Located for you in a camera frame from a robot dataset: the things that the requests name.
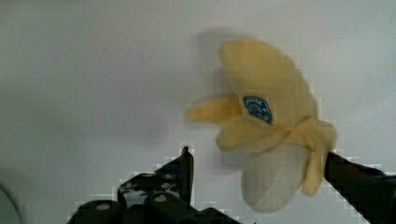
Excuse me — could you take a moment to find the yellow plush banana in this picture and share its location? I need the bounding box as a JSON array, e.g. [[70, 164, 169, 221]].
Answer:
[[186, 38, 336, 213]]

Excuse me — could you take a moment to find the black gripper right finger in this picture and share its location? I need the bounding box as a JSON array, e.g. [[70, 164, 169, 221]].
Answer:
[[324, 153, 396, 224]]

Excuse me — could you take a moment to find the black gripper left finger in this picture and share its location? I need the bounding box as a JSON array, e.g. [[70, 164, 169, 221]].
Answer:
[[66, 147, 240, 224]]

